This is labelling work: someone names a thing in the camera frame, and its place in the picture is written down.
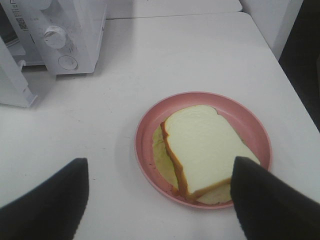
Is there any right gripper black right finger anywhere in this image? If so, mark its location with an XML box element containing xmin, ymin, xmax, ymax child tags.
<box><xmin>230</xmin><ymin>156</ymin><xmax>320</xmax><ymax>240</ymax></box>

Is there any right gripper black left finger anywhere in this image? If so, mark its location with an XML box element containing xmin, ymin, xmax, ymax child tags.
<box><xmin>0</xmin><ymin>158</ymin><xmax>90</xmax><ymax>240</ymax></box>

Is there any pink round plate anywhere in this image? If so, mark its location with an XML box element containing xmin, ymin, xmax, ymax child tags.
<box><xmin>134</xmin><ymin>92</ymin><xmax>273</xmax><ymax>210</ymax></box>

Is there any white bread slice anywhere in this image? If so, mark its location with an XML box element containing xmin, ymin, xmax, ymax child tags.
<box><xmin>160</xmin><ymin>105</ymin><xmax>260</xmax><ymax>201</ymax></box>

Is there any white microwave door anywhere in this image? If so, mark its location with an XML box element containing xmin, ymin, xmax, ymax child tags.
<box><xmin>0</xmin><ymin>40</ymin><xmax>37</xmax><ymax>108</ymax></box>

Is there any round door release button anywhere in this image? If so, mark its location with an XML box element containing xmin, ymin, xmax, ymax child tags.
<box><xmin>58</xmin><ymin>55</ymin><xmax>78</xmax><ymax>70</ymax></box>

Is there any white microwave knob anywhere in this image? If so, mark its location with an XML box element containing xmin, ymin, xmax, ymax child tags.
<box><xmin>43</xmin><ymin>25</ymin><xmax>67</xmax><ymax>49</ymax></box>

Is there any green lettuce leaf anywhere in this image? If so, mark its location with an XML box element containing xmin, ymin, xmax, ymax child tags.
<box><xmin>152</xmin><ymin>125</ymin><xmax>179</xmax><ymax>190</ymax></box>

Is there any white microwave oven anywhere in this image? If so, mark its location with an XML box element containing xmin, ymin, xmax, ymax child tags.
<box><xmin>0</xmin><ymin>0</ymin><xmax>107</xmax><ymax>75</ymax></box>

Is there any warning label with QR code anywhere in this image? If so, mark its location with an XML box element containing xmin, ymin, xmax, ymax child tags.
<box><xmin>10</xmin><ymin>0</ymin><xmax>28</xmax><ymax>31</ymax></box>

